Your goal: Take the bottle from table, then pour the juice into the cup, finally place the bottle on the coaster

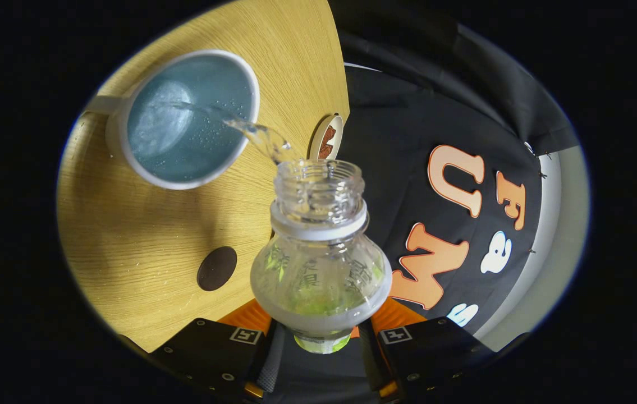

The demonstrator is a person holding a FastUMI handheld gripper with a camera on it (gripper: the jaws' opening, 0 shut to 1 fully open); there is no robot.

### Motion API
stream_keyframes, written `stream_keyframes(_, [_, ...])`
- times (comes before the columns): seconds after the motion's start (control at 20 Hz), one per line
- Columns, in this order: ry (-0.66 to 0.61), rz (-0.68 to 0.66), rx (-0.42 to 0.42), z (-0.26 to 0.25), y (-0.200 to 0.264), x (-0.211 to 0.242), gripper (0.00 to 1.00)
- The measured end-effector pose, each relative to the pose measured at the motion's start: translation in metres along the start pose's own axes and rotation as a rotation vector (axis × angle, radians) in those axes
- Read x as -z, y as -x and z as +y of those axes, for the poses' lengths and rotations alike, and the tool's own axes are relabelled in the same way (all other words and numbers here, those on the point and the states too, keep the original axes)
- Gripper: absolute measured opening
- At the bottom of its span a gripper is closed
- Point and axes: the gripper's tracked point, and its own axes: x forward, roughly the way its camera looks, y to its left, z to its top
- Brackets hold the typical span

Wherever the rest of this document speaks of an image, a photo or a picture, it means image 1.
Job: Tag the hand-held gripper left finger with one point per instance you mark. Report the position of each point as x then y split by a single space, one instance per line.
211 350

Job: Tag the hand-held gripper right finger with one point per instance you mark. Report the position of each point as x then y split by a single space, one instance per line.
436 350

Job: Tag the dark round coaster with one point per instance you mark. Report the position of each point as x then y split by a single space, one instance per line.
217 269

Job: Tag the clear plastic juice bottle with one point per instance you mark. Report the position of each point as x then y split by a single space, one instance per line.
318 275

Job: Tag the white cup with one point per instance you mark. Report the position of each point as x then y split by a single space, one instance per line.
183 123

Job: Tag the wooden table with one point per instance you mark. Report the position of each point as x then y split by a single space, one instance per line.
155 224

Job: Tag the black backdrop cloth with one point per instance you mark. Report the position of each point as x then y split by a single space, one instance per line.
408 123

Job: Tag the white round plate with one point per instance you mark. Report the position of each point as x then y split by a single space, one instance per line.
314 140

